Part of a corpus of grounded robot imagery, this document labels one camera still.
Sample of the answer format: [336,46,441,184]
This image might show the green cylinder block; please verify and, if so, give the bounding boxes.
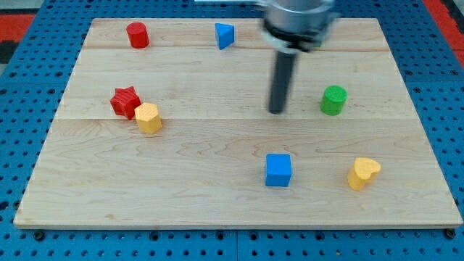
[320,86,348,116]

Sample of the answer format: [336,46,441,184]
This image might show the blue cube block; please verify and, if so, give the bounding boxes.
[265,154,292,187]

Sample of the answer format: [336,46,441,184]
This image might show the red cylinder block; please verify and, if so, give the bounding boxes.
[126,22,149,49]

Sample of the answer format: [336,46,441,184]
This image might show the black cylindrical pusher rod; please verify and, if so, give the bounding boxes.
[268,51,297,115]

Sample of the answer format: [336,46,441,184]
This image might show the yellow heart block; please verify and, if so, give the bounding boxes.
[347,157,381,191]

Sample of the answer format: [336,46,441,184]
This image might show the blue triangle block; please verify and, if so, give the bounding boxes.
[215,23,235,50]

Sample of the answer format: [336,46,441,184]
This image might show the red star block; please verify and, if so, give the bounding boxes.
[110,86,141,120]

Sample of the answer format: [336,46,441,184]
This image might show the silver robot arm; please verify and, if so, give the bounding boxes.
[258,0,339,115]

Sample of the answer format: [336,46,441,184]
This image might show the wooden board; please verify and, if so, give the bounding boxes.
[14,18,463,230]

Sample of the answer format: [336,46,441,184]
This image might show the yellow hexagon block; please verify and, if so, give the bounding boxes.
[135,102,162,134]

